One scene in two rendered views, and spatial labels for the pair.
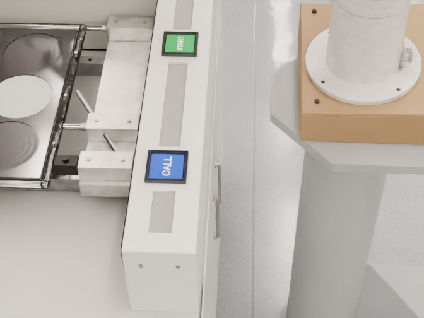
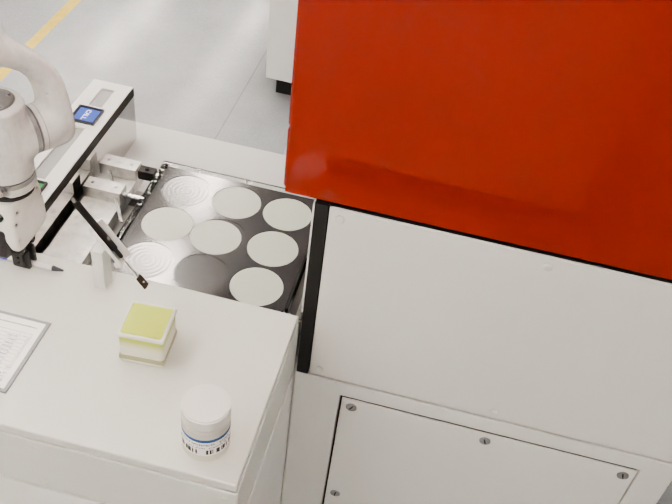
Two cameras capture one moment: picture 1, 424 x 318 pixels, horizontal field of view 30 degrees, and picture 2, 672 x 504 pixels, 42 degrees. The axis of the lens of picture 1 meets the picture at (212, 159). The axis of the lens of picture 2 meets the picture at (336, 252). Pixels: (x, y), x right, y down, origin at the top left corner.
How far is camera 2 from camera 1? 2.31 m
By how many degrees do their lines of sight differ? 89
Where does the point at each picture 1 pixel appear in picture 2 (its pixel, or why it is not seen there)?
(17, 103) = (171, 218)
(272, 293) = not seen: outside the picture
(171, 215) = (96, 97)
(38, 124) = (159, 199)
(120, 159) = (110, 159)
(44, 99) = (149, 217)
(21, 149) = (176, 186)
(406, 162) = not seen: outside the picture
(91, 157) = (129, 165)
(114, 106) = (96, 214)
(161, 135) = (79, 136)
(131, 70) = (68, 241)
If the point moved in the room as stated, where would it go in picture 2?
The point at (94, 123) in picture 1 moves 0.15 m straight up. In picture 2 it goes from (118, 186) to (113, 125)
